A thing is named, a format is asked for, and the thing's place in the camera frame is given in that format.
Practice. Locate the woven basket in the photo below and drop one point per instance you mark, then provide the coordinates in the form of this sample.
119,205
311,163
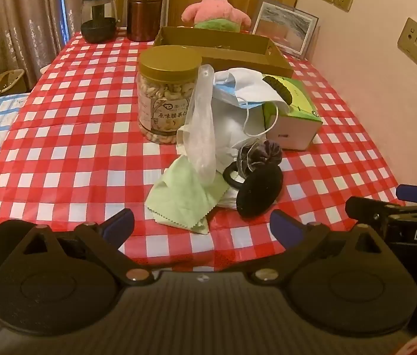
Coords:
5,81

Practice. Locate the pink starfish plush toy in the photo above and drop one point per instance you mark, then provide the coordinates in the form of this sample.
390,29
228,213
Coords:
215,11

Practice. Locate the brown metal canister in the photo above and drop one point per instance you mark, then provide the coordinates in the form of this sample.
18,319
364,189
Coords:
143,14

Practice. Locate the purple scrunchie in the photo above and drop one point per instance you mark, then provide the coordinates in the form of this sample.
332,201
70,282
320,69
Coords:
267,153

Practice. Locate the blue face mask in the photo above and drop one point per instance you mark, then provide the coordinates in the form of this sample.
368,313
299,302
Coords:
230,97

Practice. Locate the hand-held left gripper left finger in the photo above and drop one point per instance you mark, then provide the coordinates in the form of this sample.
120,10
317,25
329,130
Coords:
121,223

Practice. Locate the black wavy hair band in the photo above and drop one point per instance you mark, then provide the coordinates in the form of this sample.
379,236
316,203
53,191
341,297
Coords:
282,88

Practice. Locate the red checkered tablecloth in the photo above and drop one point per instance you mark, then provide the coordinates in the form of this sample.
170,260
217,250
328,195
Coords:
64,137

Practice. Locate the clear picture frame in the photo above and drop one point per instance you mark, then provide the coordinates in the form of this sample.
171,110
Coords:
282,26

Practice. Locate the light green cleaning cloth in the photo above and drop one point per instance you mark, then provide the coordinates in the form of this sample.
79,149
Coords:
178,196

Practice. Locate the green tissue box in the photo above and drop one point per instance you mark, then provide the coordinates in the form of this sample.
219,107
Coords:
297,125

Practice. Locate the sheer curtain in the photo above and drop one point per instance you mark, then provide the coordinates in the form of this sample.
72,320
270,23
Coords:
19,18

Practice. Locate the clear plastic bag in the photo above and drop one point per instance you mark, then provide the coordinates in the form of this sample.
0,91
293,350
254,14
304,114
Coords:
201,137

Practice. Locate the brown cardboard box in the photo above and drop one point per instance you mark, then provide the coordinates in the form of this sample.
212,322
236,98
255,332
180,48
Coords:
238,57

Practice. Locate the white face mask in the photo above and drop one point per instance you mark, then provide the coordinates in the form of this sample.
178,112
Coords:
252,88

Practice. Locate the nut jar with gold lid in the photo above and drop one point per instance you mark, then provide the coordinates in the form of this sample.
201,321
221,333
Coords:
164,96

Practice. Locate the cream white towel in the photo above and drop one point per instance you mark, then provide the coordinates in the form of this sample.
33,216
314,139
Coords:
228,199

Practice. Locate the black round puff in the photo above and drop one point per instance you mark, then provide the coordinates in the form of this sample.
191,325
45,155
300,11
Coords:
260,192

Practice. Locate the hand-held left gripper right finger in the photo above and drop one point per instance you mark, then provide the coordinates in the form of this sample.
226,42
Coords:
286,226

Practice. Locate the glass jar with dark lid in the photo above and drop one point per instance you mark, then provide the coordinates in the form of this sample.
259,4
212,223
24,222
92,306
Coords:
97,18

